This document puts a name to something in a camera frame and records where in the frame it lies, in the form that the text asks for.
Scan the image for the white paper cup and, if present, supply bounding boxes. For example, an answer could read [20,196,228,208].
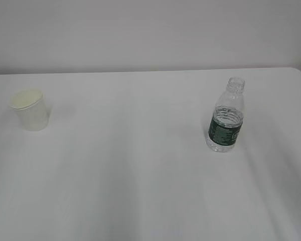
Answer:
[10,89,49,132]

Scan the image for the clear water bottle green label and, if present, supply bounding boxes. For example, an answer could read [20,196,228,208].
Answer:
[206,77,245,153]

